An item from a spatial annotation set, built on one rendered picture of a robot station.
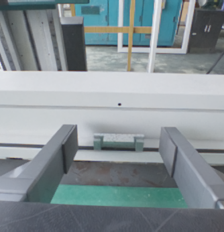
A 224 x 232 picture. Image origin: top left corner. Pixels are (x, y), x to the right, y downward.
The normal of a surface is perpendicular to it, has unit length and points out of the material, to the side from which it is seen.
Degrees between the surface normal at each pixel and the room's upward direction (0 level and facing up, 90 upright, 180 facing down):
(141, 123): 90
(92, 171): 0
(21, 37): 90
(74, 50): 90
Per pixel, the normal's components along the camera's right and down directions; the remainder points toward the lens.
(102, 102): -0.04, 0.61
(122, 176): 0.00, -0.79
